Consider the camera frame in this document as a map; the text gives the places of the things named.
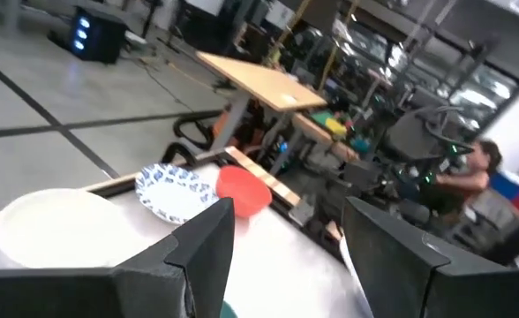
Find large white bowl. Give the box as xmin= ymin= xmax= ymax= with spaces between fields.
xmin=0 ymin=188 xmax=154 ymax=269

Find grey office chair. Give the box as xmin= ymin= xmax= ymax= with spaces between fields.
xmin=382 ymin=105 xmax=475 ymax=165

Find grey metal corner bracket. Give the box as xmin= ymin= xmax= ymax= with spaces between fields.
xmin=288 ymin=198 xmax=316 ymax=227

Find black hose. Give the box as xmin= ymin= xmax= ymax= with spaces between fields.
xmin=161 ymin=115 xmax=217 ymax=168

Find person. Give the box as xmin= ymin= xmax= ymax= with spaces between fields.
xmin=433 ymin=139 xmax=503 ymax=222

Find yellow block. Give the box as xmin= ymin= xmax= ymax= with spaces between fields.
xmin=325 ymin=117 xmax=348 ymax=136

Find black box with blue lights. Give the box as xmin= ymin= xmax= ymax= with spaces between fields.
xmin=67 ymin=6 xmax=128 ymax=64

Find green block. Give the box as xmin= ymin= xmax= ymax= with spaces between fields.
xmin=311 ymin=110 xmax=335 ymax=127

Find light wooden desk grey legs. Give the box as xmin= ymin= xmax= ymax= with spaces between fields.
xmin=196 ymin=50 xmax=328 ymax=154

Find metal storage rack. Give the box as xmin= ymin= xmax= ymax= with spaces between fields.
xmin=329 ymin=0 xmax=519 ymax=133

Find blue white patterned bowl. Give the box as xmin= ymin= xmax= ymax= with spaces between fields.
xmin=134 ymin=163 xmax=221 ymax=225

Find orange bowl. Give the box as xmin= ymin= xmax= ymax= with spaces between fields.
xmin=215 ymin=165 xmax=273 ymax=219

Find wooden table border black rail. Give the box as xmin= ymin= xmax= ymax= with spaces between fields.
xmin=0 ymin=145 xmax=304 ymax=242

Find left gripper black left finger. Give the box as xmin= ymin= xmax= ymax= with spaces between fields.
xmin=0 ymin=197 xmax=236 ymax=318

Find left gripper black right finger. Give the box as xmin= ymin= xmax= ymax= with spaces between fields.
xmin=342 ymin=196 xmax=519 ymax=318

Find cluttered wooden desk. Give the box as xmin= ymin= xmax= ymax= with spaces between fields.
xmin=292 ymin=112 xmax=360 ymax=176

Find blue and red box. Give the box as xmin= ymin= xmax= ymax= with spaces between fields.
xmin=488 ymin=171 xmax=519 ymax=218

